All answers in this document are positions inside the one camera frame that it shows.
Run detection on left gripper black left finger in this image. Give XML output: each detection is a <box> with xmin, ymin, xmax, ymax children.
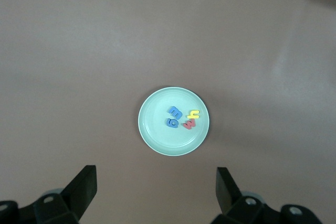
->
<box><xmin>0</xmin><ymin>165</ymin><xmax>98</xmax><ymax>224</ymax></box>

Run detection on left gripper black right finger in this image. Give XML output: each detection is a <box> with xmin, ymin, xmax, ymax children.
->
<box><xmin>209</xmin><ymin>167</ymin><xmax>322</xmax><ymax>224</ymax></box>

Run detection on pink foam lowercase w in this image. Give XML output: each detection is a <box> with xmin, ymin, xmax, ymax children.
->
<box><xmin>182</xmin><ymin>118</ymin><xmax>197</xmax><ymax>131</ymax></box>

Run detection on blue foam lowercase g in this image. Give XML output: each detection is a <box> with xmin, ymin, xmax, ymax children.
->
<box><xmin>166</xmin><ymin>118</ymin><xmax>180</xmax><ymax>130</ymax></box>

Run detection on blue foam lowercase m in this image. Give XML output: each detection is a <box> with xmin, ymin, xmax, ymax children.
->
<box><xmin>168</xmin><ymin>105</ymin><xmax>184</xmax><ymax>120</ymax></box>

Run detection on green plate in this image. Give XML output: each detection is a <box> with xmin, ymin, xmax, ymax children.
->
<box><xmin>138</xmin><ymin>87</ymin><xmax>211</xmax><ymax>156</ymax></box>

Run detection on brown table cover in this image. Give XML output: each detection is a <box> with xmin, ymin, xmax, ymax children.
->
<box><xmin>0</xmin><ymin>0</ymin><xmax>336</xmax><ymax>224</ymax></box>

